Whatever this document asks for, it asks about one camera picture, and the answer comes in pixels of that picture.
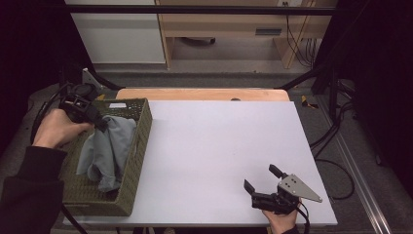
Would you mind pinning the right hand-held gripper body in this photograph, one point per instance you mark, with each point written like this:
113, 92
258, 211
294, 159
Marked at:
285, 195

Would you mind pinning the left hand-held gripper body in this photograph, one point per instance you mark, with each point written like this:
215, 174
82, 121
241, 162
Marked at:
77, 105

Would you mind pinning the grey cloth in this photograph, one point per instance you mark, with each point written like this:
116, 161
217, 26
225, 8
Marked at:
108, 149

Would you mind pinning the green woven basket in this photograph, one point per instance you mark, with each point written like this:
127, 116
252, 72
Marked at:
130, 182

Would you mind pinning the person's right hand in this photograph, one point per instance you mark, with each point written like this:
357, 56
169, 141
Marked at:
281, 222

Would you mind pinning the person's left hand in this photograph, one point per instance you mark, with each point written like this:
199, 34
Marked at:
56, 128

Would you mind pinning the white label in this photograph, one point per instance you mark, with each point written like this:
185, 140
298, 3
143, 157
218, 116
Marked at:
117, 105

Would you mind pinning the yellow and black tool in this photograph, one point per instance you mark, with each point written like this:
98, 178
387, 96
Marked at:
306, 102

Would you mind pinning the white cabinet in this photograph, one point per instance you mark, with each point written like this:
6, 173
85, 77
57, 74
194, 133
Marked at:
120, 35

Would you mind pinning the black metal stand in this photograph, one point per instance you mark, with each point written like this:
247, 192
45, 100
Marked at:
328, 81

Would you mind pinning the wooden table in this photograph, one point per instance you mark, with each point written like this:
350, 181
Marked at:
201, 94

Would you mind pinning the wooden desk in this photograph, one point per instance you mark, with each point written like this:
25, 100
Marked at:
233, 27

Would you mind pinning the metal floor rail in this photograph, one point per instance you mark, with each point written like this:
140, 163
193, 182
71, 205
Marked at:
360, 175

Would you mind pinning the black metal frame bar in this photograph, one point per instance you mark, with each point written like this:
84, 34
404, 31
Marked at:
201, 9

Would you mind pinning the white wall socket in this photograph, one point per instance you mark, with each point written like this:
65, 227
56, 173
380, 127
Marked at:
289, 3

